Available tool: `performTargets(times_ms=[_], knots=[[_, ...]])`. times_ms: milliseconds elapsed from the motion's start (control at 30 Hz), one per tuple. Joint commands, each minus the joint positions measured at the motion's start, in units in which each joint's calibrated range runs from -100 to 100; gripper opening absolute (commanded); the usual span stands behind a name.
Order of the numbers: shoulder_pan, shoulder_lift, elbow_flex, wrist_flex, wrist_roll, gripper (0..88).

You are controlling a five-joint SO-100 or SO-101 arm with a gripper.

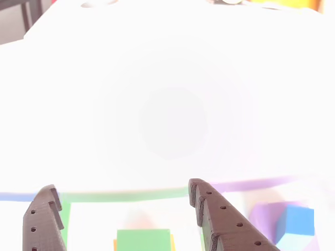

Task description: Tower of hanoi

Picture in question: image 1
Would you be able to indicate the purple block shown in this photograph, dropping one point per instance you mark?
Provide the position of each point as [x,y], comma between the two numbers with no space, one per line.
[264,217]

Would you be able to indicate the orange block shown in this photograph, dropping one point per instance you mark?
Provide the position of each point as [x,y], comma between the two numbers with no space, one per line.
[172,243]

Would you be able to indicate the small blue cube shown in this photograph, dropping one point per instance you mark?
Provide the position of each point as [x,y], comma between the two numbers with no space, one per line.
[295,219]

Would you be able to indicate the green cube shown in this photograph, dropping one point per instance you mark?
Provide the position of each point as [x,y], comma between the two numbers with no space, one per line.
[142,240]

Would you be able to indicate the dark background furniture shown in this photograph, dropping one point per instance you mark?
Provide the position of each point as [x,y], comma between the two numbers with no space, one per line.
[23,15]

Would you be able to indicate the grey oval desk grommet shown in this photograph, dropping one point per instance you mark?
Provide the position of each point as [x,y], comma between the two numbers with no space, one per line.
[96,4]
[225,1]

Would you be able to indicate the yellow orange background object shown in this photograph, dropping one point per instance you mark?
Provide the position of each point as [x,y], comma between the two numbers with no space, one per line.
[288,3]

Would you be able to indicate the blue square frame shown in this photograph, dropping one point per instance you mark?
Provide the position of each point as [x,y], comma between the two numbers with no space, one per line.
[15,196]

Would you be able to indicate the purple square frame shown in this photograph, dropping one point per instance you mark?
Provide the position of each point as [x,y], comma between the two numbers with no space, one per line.
[248,184]

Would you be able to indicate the green square frame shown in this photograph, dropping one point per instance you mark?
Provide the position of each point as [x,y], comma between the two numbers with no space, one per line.
[117,196]

